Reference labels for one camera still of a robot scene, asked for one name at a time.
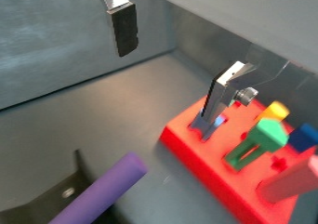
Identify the salmon hexagonal tall peg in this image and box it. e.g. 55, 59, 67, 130
257, 155, 318, 203

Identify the purple round cylinder peg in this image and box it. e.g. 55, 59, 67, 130
48, 152, 149, 224

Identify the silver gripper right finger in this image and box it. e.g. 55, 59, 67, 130
201, 49, 292, 126

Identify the black curved cradle stand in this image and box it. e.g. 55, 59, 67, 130
0, 149, 122, 224

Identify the light blue notched peg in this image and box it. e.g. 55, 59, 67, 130
189, 112, 226, 141

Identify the dark blue arch peg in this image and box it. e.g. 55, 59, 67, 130
289, 124, 318, 152

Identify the yellow orange cylinder peg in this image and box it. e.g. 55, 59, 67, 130
257, 100, 290, 121

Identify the green triangular tall peg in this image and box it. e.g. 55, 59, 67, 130
225, 119, 290, 171

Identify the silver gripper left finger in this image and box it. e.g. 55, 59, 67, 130
103, 0, 139, 57

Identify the red peg board base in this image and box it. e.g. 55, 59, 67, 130
159, 95, 318, 224

